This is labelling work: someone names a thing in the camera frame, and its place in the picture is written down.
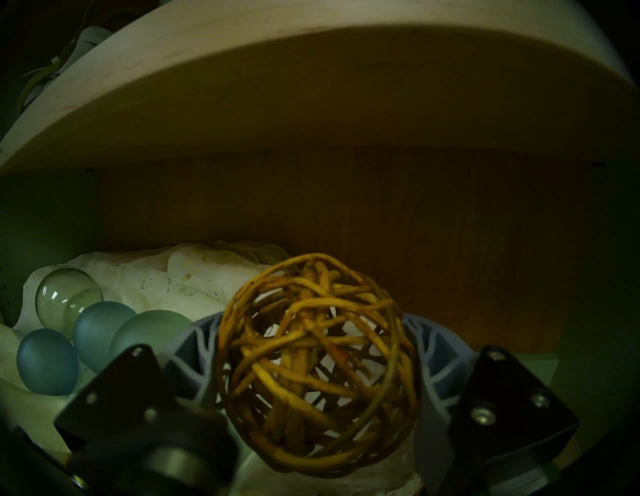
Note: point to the frosted blue glass ball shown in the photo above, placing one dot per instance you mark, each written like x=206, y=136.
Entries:
x=45, y=362
x=100, y=335

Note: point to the green wooden shelf cabinet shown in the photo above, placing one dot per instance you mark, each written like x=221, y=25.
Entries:
x=320, y=100

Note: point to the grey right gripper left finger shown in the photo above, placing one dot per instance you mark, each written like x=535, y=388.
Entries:
x=125, y=395

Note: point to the frosted green glass ball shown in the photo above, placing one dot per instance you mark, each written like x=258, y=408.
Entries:
x=150, y=330

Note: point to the brown wicker ball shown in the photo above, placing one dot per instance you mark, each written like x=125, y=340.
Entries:
x=300, y=307

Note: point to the giant clam shell bowl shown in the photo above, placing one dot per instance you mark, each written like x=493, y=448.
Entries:
x=175, y=280

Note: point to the grey air plant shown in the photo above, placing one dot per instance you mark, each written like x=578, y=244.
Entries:
x=87, y=37

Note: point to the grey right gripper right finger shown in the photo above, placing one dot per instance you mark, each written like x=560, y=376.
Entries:
x=510, y=400

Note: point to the clear glass ball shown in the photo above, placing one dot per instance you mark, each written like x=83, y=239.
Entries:
x=65, y=300

